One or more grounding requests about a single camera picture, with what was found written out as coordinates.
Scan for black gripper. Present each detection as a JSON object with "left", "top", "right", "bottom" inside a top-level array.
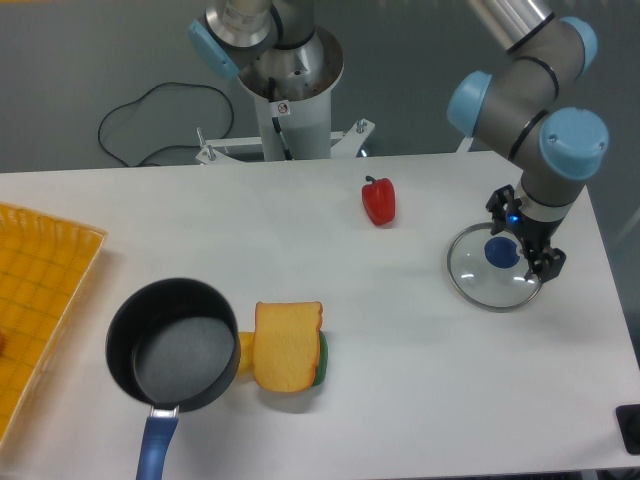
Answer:
[{"left": 486, "top": 185, "right": 566, "bottom": 283}]

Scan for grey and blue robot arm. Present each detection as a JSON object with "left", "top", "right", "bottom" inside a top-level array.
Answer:
[{"left": 188, "top": 1, "right": 609, "bottom": 282}]

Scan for glass pot lid blue knob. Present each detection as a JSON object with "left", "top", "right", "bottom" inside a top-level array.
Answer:
[{"left": 446, "top": 222, "right": 545, "bottom": 313}]

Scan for red toy bell pepper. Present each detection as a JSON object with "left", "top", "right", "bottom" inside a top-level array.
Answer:
[{"left": 361, "top": 175, "right": 396, "bottom": 226}]

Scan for black device at table edge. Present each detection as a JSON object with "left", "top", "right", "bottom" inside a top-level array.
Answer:
[{"left": 615, "top": 404, "right": 640, "bottom": 455}]

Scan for green toy lettuce piece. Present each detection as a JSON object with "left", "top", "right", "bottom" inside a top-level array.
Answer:
[{"left": 312, "top": 331, "right": 329, "bottom": 387}]

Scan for yellow toy cheese piece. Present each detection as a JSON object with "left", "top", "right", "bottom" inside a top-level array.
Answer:
[{"left": 236, "top": 332, "right": 254, "bottom": 377}]

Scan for yellow woven basket tray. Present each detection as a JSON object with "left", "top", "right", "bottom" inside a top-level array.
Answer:
[{"left": 1, "top": 203, "right": 108, "bottom": 454}]

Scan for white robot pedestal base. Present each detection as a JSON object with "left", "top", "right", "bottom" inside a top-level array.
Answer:
[{"left": 194, "top": 27, "right": 375, "bottom": 165}]

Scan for black cable on floor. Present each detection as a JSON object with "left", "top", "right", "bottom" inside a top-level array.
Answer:
[{"left": 97, "top": 82, "right": 236, "bottom": 168}]

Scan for black saucepan blue handle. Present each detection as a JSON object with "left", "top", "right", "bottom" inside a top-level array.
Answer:
[{"left": 105, "top": 278, "right": 241, "bottom": 479}]

